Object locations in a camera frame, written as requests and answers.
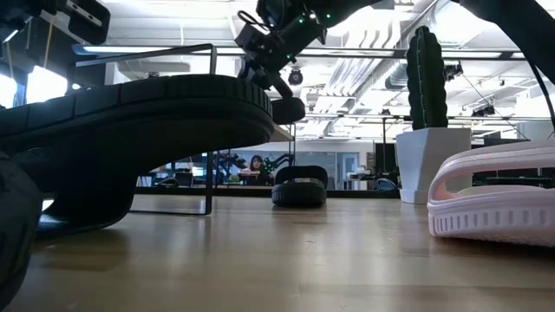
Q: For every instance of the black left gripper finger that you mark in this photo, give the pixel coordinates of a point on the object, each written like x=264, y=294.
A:
x=89, y=24

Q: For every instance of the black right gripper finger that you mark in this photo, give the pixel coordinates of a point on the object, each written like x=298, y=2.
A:
x=282, y=89

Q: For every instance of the pink rubber slide sandal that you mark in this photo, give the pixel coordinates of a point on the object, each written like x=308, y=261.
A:
x=490, y=216

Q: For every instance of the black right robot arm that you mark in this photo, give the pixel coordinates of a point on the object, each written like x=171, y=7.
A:
x=520, y=30

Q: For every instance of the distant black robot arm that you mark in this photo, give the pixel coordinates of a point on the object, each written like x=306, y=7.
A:
x=279, y=161

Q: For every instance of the large office window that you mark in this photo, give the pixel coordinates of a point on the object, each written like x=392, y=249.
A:
x=43, y=84

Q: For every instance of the person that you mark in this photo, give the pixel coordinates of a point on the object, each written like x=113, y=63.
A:
x=256, y=171

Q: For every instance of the long ceiling light bar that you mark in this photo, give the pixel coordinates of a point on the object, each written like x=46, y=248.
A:
x=368, y=53

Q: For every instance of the green cactus plant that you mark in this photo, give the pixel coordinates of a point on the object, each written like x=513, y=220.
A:
x=427, y=78

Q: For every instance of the white hexagonal plant pot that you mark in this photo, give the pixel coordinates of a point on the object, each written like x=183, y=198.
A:
x=420, y=164

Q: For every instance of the black ceiling track light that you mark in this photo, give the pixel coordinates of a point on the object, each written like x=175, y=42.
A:
x=485, y=111
x=453, y=70

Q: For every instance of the black computer monitor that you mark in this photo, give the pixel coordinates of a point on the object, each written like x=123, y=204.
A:
x=503, y=141

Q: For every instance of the black ceiling dome camera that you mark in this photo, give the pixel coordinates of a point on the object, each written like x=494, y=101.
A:
x=295, y=78

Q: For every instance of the black aluminium table frame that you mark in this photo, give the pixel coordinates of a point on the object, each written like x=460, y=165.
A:
x=238, y=193

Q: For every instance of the grey ceiling duct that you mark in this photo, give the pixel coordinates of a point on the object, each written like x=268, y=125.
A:
x=396, y=78

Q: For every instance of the distant black metal frame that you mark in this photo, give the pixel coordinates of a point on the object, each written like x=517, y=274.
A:
x=383, y=143

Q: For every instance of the wooden shelf black metal frame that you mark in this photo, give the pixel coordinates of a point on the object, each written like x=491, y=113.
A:
x=210, y=182

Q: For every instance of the black frame bracket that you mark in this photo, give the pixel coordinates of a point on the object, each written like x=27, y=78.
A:
x=167, y=182
x=385, y=185

